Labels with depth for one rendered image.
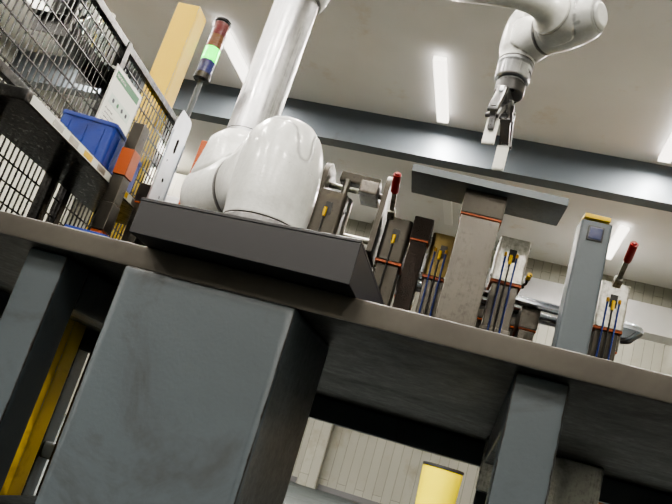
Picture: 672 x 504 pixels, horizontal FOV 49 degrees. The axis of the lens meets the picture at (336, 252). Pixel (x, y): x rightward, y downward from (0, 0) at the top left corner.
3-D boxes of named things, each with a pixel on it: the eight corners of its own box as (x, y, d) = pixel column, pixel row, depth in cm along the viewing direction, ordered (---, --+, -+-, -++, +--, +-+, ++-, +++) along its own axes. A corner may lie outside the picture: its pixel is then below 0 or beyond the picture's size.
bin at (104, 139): (128, 202, 230) (142, 165, 233) (101, 165, 200) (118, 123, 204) (79, 187, 231) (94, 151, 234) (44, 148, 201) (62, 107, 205)
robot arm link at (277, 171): (247, 203, 123) (283, 92, 129) (199, 217, 137) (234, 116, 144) (321, 241, 131) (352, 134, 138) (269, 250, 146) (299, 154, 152)
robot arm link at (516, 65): (536, 74, 189) (531, 94, 188) (501, 73, 193) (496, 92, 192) (531, 53, 182) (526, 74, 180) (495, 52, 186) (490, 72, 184)
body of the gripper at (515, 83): (523, 73, 181) (515, 106, 178) (528, 92, 188) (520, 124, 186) (493, 72, 184) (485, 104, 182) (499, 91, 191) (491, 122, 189)
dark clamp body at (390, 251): (375, 372, 184) (414, 233, 195) (373, 365, 173) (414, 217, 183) (348, 364, 186) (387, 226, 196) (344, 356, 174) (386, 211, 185)
